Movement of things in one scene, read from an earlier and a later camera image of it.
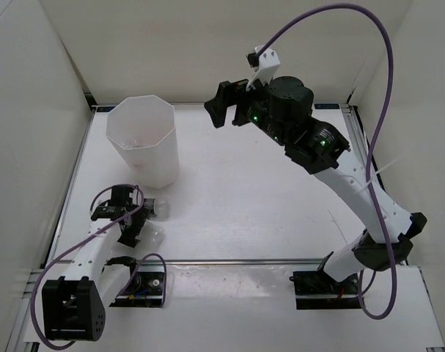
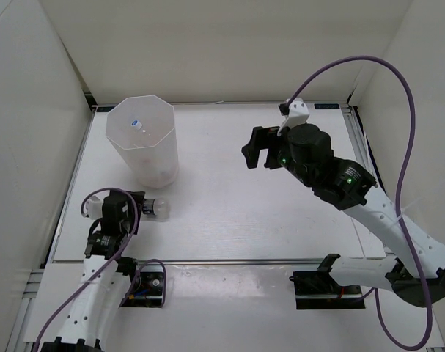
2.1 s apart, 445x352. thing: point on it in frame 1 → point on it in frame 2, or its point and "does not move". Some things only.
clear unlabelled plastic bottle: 152,235 → 138,125
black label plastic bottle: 157,208 does not move
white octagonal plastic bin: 142,127 does not move
